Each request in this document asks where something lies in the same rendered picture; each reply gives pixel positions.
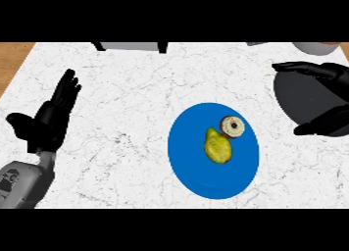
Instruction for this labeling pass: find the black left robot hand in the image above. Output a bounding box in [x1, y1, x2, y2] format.
[6, 68, 84, 155]

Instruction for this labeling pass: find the blue oval plate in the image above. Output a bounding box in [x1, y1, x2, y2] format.
[167, 102, 260, 200]

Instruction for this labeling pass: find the brown and cream cupcake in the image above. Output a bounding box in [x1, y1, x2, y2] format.
[219, 115, 246, 139]

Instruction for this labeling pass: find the grey round pot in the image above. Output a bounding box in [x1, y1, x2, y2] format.
[291, 41, 345, 57]

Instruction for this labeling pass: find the yellow-green pear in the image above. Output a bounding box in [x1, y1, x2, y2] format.
[203, 126, 235, 166]

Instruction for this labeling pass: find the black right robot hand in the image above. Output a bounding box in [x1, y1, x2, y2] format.
[271, 61, 349, 137]

